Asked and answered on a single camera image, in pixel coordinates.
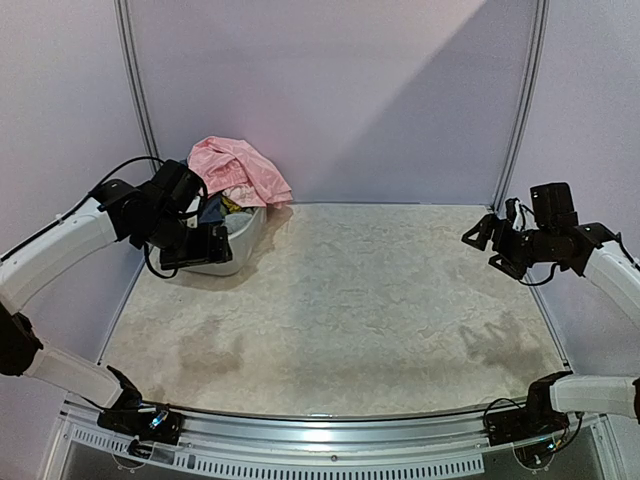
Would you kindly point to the aluminium frame post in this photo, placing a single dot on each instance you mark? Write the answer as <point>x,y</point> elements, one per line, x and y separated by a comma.
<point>133,73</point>
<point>525,99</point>

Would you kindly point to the right aluminium frame post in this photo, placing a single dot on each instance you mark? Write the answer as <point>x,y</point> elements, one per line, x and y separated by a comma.
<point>525,99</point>

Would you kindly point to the yellow garment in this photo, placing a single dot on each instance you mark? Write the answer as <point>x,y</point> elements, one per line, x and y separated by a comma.
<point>230,205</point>

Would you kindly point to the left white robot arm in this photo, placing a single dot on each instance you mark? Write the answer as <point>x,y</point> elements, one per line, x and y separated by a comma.
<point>161,213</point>

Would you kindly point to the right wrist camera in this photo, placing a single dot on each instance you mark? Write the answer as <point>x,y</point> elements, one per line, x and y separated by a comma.
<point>517,213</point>

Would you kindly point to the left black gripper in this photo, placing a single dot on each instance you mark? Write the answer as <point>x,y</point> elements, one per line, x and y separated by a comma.
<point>204,252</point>

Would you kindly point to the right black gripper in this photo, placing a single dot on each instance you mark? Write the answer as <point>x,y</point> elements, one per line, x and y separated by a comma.
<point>505,241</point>

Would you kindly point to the blue garment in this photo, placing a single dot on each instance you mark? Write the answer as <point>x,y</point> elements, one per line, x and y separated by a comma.
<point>211,212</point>

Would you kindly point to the left aluminium frame post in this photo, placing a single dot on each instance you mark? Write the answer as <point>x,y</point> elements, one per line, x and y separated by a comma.
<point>133,73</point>

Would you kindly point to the white plastic laundry basket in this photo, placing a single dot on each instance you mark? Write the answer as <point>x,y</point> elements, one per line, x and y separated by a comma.
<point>242,244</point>

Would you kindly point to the pink patterned shorts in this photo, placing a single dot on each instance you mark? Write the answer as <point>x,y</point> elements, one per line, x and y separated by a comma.
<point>239,172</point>

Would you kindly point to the grey garment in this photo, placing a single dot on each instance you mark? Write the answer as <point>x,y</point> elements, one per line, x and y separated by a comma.
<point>236,223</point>

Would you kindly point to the aluminium front rail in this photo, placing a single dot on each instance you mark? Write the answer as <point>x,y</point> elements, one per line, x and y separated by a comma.
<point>452,445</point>

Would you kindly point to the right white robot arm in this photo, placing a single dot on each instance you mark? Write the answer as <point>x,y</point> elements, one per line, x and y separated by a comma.
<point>549,231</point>

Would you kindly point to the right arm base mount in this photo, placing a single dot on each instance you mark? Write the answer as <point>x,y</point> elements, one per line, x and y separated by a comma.
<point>505,421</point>

